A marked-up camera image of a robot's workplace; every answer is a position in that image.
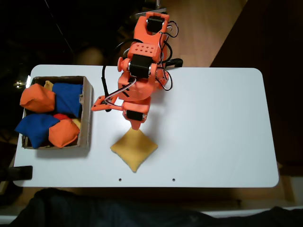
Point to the cardboard box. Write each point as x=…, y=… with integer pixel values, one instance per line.
x=86, y=113

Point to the black table clamp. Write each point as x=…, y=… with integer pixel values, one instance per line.
x=22, y=172

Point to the person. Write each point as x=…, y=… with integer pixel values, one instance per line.
x=94, y=212

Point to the red bean bag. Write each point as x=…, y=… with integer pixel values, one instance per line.
x=61, y=116

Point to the blue bean bag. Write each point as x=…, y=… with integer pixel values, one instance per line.
x=33, y=128
x=66, y=99

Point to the office chair base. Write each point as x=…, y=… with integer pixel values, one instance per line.
x=158, y=3

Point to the small yellow bean bag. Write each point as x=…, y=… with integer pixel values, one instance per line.
x=48, y=84
x=77, y=122

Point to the large yellow bean bag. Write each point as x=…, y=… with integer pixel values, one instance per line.
x=133, y=151

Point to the orange bean bag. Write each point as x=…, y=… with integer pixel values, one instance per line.
x=38, y=98
x=62, y=133

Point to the orange camera mount with board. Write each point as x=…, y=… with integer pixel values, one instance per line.
x=98, y=107

